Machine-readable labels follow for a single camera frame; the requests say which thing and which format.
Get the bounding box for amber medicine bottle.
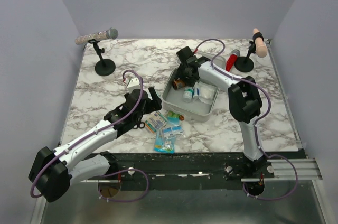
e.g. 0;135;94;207
172;79;186;90

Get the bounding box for white green medicine bottle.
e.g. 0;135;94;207
183;87;193;102

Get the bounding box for green medicine box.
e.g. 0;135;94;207
166;111;179;119

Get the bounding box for white gauze pad pack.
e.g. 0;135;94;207
198;81;217;105

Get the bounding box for cotton swab bag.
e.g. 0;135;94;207
154;132;176;154

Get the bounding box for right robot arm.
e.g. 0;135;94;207
174;46;263;178

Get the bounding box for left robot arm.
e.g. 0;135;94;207
29;87;162;202

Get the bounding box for blue white wipes packet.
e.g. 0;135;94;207
161;125;184;138

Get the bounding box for red toy microphone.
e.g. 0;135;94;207
226;49;240;72

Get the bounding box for left black mic stand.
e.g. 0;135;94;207
88;39;116;77

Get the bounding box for black mic stand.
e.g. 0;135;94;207
88;39;116;77
234;41;256;73

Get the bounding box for right black mic stand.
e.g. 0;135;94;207
234;41;256;73

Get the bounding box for beige wooden microphone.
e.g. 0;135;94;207
253;28;268;58

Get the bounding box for glitter microphone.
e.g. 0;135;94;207
75;28;119;45

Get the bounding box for black handled scissors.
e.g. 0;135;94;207
133;121;145;129

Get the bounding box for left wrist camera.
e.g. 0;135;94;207
125;77;140;92

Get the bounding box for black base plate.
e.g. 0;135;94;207
87;151;291;191

